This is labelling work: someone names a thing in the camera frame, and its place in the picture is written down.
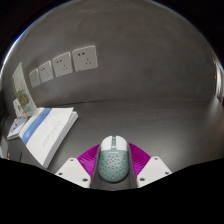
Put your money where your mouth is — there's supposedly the white and green computer mouse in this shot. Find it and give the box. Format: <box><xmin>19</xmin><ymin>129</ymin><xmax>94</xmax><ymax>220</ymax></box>
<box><xmin>97</xmin><ymin>135</ymin><xmax>130</xmax><ymax>184</ymax></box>

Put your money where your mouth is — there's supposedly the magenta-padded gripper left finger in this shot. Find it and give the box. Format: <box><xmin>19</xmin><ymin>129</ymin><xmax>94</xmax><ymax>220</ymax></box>
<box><xmin>54</xmin><ymin>144</ymin><xmax>102</xmax><ymax>189</ymax></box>

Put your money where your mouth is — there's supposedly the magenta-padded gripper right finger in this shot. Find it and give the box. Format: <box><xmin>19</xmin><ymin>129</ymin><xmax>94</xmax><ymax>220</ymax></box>
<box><xmin>127</xmin><ymin>142</ymin><xmax>173</xmax><ymax>189</ymax></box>

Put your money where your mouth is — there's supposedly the grey striped magazine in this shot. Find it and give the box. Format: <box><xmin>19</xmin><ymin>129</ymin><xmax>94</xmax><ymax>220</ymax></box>
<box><xmin>6</xmin><ymin>114</ymin><xmax>30</xmax><ymax>140</ymax></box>

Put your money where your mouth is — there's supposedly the white book with blue stripe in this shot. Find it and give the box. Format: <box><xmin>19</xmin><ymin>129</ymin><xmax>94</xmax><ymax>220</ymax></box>
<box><xmin>18</xmin><ymin>106</ymin><xmax>80</xmax><ymax>169</ymax></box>

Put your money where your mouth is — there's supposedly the white card with colourful stickers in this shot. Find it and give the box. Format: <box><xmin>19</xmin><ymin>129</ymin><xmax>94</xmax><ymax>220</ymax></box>
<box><xmin>12</xmin><ymin>98</ymin><xmax>26</xmax><ymax>118</ymax></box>

